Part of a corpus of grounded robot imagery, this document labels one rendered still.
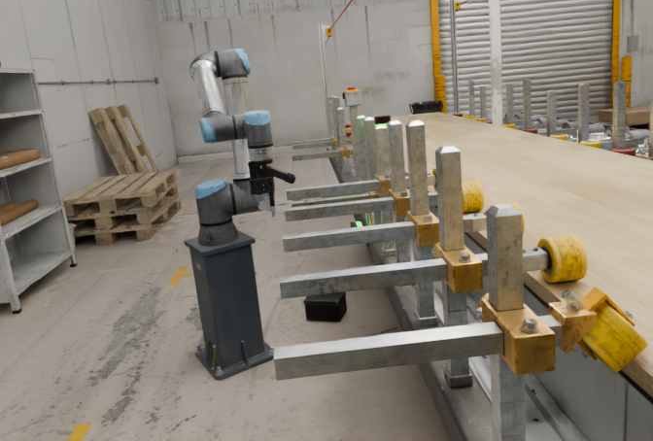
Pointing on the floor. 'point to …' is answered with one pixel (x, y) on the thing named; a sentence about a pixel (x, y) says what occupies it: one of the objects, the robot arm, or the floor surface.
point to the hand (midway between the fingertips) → (274, 214)
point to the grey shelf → (27, 114)
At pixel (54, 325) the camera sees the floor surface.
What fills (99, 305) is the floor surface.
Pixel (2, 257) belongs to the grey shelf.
